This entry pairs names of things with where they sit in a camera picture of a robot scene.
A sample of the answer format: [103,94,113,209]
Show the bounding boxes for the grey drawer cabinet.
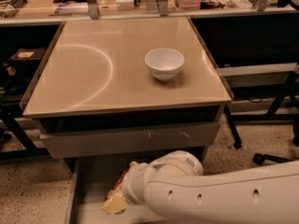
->
[20,16,235,224]

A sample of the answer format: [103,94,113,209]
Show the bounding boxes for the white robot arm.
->
[101,150,299,224]

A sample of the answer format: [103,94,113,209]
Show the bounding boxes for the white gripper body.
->
[121,161,156,205]

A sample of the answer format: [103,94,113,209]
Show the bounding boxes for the closed top drawer front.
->
[40,121,220,159]

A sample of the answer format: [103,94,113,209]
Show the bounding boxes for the white ceramic bowl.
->
[144,49,185,81]

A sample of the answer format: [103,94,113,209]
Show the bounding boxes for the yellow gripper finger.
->
[101,190,129,215]

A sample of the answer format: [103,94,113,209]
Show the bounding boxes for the open middle drawer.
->
[65,150,171,224]

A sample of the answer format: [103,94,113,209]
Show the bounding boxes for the black box with label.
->
[8,48,46,62]

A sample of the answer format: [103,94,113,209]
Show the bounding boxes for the red coke can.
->
[105,169,128,200]

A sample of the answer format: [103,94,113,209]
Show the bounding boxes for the black coiled tool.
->
[0,0,27,18]

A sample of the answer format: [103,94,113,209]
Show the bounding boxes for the black office chair base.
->
[252,153,290,165]

